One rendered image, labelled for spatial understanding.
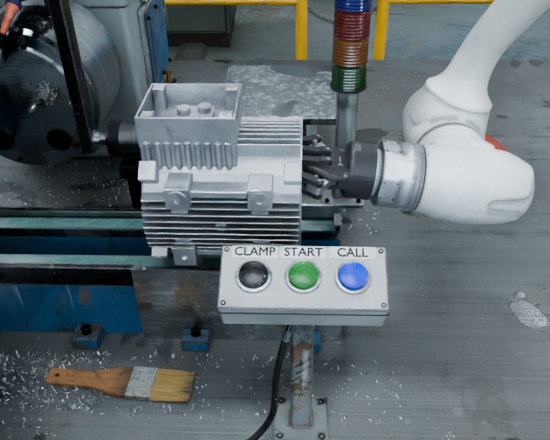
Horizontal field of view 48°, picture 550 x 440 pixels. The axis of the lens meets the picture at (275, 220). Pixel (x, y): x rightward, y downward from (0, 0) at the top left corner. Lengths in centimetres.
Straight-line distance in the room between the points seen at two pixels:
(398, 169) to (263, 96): 59
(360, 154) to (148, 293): 35
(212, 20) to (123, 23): 289
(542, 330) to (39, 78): 87
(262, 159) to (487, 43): 34
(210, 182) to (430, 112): 34
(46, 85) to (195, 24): 312
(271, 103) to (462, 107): 49
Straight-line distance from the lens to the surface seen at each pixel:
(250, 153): 77
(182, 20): 415
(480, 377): 92
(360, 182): 80
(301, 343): 70
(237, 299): 62
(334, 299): 62
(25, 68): 108
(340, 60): 106
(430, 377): 90
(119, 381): 89
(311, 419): 81
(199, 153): 76
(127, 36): 125
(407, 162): 80
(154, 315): 91
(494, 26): 88
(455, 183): 81
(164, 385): 88
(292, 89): 135
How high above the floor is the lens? 148
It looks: 36 degrees down
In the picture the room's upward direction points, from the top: 1 degrees counter-clockwise
